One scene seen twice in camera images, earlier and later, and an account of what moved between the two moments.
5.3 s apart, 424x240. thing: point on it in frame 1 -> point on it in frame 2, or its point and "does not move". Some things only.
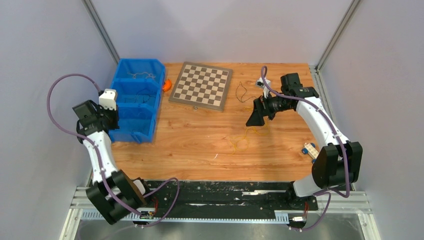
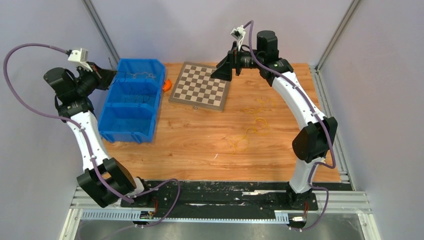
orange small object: x=167 y=85 does not move
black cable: x=244 y=94 -> x=115 y=72
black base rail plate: x=228 y=196 does not move
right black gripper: x=261 y=109 -> x=225 y=68
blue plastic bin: x=139 y=83 does not move
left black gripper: x=114 y=113 -> x=103 y=77
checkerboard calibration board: x=203 y=86 does not move
